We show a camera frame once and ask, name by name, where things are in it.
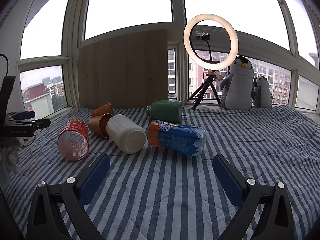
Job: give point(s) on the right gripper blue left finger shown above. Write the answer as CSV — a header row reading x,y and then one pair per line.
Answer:
x,y
45,220

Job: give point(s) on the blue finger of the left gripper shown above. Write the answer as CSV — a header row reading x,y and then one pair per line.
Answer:
x,y
22,115
41,124

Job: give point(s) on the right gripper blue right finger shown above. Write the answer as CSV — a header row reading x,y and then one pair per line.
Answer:
x,y
276,219

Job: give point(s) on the orange patterned paper cup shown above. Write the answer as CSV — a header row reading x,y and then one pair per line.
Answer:
x,y
106,108

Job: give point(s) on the white plastic cup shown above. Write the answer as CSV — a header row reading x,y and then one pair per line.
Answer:
x,y
128,136

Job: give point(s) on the left gloved hand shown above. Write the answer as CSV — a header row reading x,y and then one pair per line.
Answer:
x,y
10,146

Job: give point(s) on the red clear plastic bottle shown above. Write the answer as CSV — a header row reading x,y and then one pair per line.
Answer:
x,y
73,141

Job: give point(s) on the wooden board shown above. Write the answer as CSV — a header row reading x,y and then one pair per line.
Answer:
x,y
127,71

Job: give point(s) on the striped blue white quilt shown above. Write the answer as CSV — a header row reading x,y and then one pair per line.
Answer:
x,y
161,194

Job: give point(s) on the green metal flask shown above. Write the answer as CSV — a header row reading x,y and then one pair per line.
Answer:
x,y
165,110

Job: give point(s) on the small grey penguin plush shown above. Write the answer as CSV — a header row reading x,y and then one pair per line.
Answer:
x,y
262,94

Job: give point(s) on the large grey penguin plush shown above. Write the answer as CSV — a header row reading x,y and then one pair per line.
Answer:
x,y
237,87

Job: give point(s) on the black tripod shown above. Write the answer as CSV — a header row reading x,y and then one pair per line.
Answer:
x,y
202,89

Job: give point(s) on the phone holder clamp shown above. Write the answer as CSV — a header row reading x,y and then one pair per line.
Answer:
x,y
202,36

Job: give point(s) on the ring light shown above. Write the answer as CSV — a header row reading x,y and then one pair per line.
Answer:
x,y
230,31

